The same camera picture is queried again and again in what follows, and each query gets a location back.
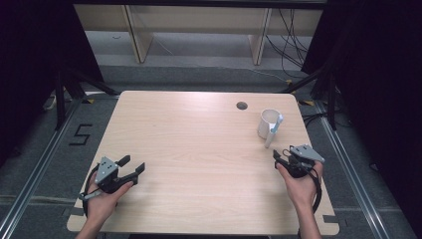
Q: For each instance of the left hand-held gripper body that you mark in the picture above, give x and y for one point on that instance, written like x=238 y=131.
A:
x=106 y=171

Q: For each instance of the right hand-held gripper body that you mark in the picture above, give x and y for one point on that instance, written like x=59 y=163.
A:
x=307 y=153

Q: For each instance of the white cup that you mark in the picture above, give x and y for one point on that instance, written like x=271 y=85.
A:
x=266 y=124

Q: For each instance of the person's left hand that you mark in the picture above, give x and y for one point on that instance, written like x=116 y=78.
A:
x=101 y=207

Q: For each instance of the person's right hand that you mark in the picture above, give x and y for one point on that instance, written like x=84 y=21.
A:
x=302 y=191

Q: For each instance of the yellow tape piece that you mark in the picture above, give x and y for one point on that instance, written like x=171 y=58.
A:
x=307 y=103
x=88 y=100

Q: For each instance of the black metal stand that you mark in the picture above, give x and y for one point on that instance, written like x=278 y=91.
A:
x=331 y=99
x=60 y=99

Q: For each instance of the black curtain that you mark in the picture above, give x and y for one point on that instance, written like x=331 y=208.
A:
x=33 y=66
x=375 y=83

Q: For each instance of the light wooden desk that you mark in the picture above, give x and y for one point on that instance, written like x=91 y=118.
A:
x=199 y=20

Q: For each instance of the aluminium floor rail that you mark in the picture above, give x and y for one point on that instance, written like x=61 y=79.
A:
x=30 y=186
x=351 y=172

